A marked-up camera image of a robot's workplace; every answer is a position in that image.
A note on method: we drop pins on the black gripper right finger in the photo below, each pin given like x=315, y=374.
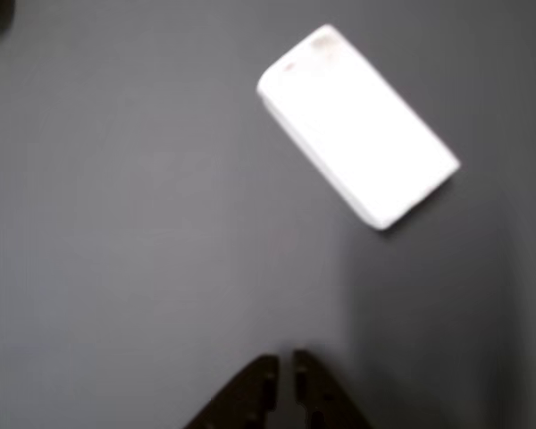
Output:
x=326, y=402

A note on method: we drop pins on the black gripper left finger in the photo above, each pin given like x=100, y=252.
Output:
x=245, y=397

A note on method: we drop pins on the white rectangular block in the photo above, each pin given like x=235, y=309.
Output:
x=357, y=129

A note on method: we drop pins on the grey table mat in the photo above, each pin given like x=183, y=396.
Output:
x=161, y=201

